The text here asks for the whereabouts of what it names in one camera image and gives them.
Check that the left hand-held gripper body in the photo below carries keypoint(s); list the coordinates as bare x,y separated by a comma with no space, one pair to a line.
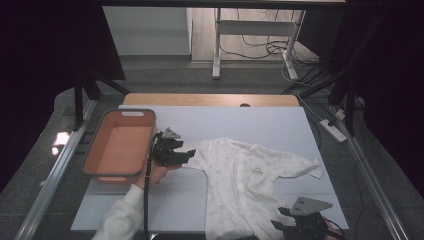
165,151

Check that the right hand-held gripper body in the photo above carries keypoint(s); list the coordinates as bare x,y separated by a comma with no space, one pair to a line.
310,220

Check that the orange basket with grey rim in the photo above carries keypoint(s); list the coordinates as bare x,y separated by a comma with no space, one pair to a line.
123,146

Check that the white baby garment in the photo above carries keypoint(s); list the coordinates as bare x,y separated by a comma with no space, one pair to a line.
243,180

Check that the person's left hand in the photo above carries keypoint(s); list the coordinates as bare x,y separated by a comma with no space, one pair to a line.
156,175

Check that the person's right hand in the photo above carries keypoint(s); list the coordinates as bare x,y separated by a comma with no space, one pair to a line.
335,233

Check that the wooden table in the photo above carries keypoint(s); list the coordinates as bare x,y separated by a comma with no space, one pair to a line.
200,100

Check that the white table cover board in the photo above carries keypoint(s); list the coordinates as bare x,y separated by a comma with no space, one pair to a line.
250,123

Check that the white power strip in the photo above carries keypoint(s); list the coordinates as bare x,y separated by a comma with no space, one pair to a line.
333,130

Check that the black stand legs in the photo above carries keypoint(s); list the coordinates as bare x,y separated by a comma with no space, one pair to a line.
78,106
350,113

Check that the small white plug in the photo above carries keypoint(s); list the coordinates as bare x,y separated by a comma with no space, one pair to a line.
340,114

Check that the white cabinet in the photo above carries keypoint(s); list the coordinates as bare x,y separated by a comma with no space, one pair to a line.
146,30

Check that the dark curtain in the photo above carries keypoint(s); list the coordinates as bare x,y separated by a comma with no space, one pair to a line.
40,50
393,66

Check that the aluminium rail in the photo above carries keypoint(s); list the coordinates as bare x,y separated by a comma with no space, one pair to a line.
50,186
376,190

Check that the white desk frame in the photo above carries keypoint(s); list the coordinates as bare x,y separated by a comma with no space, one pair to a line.
253,27

